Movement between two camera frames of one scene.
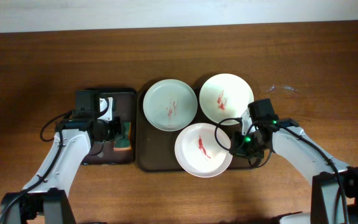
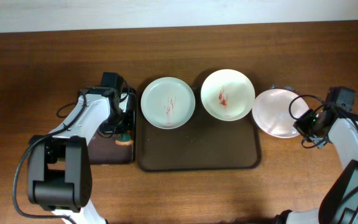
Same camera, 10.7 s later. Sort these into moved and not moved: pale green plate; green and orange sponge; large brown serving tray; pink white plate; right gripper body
Moved: green and orange sponge; right gripper body; pink white plate
Not moved: large brown serving tray; pale green plate
